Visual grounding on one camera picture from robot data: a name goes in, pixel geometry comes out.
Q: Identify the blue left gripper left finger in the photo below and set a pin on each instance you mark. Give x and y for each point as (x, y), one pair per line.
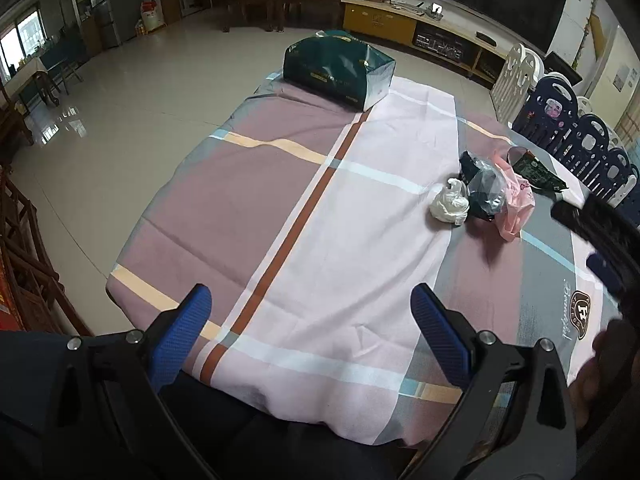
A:
(173, 334)

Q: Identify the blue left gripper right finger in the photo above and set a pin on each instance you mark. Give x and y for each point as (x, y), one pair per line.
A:
(446, 332)

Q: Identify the person's right hand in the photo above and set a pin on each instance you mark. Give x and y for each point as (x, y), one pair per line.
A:
(605, 378)

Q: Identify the navy plastic chair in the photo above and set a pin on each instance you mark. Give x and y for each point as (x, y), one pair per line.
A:
(549, 113)
(584, 147)
(611, 174)

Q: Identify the dark green snack packet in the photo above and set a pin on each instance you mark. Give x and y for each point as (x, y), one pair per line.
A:
(527, 165)

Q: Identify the pink crumpled plastic bag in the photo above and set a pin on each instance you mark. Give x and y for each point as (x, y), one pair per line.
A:
(519, 201)

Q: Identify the grey crumpled plastic bag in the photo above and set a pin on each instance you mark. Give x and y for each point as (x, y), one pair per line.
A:
(485, 186)

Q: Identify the white crumpled plastic bag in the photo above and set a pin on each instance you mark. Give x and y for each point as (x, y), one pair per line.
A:
(449, 202)

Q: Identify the wooden armchair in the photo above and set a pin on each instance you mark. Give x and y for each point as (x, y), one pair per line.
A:
(39, 296)

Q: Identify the plaid pink grey tablecloth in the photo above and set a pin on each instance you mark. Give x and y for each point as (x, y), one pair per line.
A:
(309, 224)

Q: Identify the white plastic chair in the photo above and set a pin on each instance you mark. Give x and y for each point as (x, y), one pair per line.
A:
(520, 74)

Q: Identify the yellow tv cabinet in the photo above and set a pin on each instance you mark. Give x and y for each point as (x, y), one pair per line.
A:
(438, 41)

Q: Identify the dark green gift bag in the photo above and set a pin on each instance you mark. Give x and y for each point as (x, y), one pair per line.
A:
(340, 67)

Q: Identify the dark wooden table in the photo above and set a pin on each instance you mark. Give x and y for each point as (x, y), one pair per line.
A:
(276, 10)

